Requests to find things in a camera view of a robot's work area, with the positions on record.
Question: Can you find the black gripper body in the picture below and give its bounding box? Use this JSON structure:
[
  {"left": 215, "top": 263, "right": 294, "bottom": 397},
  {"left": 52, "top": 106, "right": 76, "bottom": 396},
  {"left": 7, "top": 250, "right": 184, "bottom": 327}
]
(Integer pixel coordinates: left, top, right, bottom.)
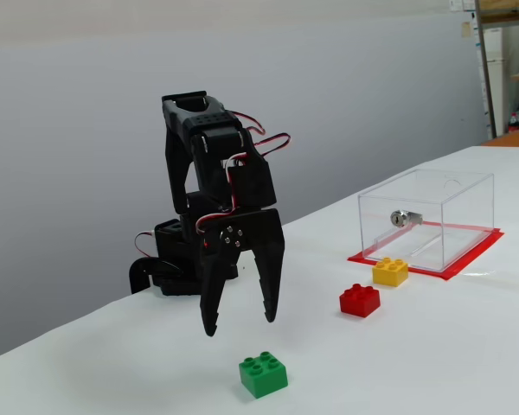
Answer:
[{"left": 195, "top": 207, "right": 285, "bottom": 261}]

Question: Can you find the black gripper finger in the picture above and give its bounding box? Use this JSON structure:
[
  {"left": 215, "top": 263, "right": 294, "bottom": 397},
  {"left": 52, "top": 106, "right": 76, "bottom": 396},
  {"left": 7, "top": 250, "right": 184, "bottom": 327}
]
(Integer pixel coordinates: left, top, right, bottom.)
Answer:
[
  {"left": 199, "top": 226, "right": 247, "bottom": 338},
  {"left": 252, "top": 239, "right": 285, "bottom": 324}
]

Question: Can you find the green lego brick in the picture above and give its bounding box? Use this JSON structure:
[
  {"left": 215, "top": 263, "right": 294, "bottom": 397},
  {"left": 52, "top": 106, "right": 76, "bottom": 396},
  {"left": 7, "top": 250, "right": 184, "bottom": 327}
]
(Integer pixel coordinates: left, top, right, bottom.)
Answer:
[{"left": 238, "top": 350, "right": 289, "bottom": 399}]

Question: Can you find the red lego brick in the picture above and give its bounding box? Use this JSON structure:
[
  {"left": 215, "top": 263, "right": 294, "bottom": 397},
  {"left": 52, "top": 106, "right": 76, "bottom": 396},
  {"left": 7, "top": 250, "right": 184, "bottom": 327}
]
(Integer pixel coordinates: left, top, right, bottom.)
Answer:
[{"left": 338, "top": 283, "right": 381, "bottom": 319}]

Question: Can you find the yellow lego brick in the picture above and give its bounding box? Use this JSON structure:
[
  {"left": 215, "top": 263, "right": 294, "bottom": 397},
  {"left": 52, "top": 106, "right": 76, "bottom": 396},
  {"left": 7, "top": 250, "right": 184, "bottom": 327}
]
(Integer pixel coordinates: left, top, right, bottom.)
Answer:
[{"left": 371, "top": 256, "right": 409, "bottom": 288}]

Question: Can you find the transparent plastic box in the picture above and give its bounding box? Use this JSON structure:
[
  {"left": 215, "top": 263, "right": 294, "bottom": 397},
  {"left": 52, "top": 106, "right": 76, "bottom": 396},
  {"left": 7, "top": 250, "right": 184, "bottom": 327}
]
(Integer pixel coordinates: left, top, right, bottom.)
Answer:
[{"left": 357, "top": 168, "right": 496, "bottom": 273}]

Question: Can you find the black table clamp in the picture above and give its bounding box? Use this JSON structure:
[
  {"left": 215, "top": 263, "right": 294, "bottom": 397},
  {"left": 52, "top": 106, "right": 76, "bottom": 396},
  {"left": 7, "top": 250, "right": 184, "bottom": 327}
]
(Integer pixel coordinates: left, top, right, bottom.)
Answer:
[{"left": 129, "top": 257, "right": 185, "bottom": 296}]

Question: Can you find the silver cam lock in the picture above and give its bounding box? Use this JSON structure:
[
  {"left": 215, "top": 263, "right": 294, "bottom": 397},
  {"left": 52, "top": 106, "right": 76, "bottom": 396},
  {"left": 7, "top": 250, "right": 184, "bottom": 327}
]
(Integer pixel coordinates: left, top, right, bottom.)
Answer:
[{"left": 389, "top": 209, "right": 425, "bottom": 229}]

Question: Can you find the red base mat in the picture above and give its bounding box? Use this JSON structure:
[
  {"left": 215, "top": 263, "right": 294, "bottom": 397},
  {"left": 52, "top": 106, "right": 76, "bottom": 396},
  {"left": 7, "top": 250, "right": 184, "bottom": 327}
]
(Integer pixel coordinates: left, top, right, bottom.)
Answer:
[{"left": 347, "top": 220, "right": 505, "bottom": 283}]

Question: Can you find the metal shelf rack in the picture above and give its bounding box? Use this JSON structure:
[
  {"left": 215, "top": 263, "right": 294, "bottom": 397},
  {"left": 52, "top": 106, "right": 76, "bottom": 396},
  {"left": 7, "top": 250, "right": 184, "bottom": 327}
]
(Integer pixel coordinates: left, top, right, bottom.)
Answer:
[{"left": 474, "top": 0, "right": 519, "bottom": 139}]

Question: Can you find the gripper servo cable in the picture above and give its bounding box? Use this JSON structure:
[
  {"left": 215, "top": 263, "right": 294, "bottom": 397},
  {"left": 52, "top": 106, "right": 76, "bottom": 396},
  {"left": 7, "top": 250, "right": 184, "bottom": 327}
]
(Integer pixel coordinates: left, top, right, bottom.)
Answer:
[{"left": 195, "top": 154, "right": 250, "bottom": 237}]

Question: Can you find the base servo cable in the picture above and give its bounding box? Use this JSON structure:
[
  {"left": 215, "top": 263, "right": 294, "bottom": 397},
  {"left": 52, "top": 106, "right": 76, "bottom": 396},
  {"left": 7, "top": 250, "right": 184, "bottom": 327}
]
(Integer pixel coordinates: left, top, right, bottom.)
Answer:
[{"left": 134, "top": 232, "right": 157, "bottom": 260}]

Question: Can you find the wrist servo cable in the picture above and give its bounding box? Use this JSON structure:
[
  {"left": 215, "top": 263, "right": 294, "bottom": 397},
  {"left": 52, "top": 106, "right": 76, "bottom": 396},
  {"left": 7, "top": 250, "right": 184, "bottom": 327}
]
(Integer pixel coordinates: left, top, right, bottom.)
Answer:
[{"left": 230, "top": 111, "right": 292, "bottom": 157}]

